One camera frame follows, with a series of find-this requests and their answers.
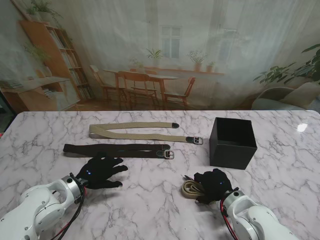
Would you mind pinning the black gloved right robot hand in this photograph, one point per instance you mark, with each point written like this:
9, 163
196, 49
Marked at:
216, 185

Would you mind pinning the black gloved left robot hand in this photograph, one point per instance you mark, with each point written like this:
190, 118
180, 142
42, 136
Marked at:
98, 172

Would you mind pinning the beige woven belt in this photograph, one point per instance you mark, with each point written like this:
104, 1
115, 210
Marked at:
130, 136
191, 190

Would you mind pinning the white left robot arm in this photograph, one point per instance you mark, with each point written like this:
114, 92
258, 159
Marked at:
32, 207

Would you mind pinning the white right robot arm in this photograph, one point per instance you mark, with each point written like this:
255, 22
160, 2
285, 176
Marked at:
252, 220

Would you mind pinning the dark brown woven belt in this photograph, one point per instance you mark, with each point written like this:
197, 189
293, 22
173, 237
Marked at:
112, 147

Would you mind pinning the black belt storage box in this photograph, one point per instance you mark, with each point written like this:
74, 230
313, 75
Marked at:
232, 155

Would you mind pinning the printed room backdrop cloth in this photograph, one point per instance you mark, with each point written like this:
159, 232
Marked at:
160, 50

